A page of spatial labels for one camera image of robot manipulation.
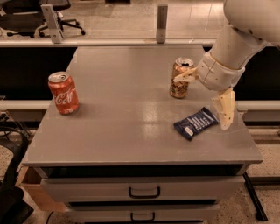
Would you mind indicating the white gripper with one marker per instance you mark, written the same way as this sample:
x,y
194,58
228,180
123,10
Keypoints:
x,y
219,73

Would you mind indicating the blue rxbar blueberry bar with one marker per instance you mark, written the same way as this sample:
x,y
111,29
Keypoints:
x,y
195,124

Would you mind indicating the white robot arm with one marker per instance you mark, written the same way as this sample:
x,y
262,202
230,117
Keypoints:
x,y
251,25

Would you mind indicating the orange sparkling water can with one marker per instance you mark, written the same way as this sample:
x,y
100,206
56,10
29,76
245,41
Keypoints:
x,y
179,89

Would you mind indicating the red coke can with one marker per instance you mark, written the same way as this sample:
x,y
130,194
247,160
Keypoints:
x,y
64,92

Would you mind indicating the upper grey drawer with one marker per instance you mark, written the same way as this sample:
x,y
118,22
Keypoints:
x,y
116,189

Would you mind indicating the grey drawer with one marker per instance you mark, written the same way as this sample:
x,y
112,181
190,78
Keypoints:
x,y
116,189
193,212

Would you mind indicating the grey cabinet with drawers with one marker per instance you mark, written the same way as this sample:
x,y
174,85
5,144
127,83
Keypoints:
x,y
124,125

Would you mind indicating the black metal floor leg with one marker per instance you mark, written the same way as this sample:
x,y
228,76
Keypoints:
x,y
260,215

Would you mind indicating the lower grey drawer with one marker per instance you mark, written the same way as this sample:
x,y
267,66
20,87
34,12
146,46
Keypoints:
x,y
193,212

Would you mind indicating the cardboard box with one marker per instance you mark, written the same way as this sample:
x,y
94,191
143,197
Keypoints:
x,y
29,179

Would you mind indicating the black chair at left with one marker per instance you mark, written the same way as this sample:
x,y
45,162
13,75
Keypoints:
x,y
13,209

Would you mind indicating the black office chair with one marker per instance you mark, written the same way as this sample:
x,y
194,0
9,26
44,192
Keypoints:
x,y
23,17

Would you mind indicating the middle grey metal bracket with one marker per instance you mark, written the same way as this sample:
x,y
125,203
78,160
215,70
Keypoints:
x,y
162,10

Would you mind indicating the grey metal bracket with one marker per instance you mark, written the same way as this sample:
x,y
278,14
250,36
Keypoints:
x,y
162,10
52,23

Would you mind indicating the black upper drawer handle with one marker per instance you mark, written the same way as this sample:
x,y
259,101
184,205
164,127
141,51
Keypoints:
x,y
144,194

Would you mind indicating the black drawer handle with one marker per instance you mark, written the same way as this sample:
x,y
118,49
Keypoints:
x,y
144,194
142,217

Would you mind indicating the black lower drawer handle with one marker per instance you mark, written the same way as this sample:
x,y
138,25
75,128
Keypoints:
x,y
142,217

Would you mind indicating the left grey metal bracket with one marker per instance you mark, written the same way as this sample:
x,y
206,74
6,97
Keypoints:
x,y
52,23

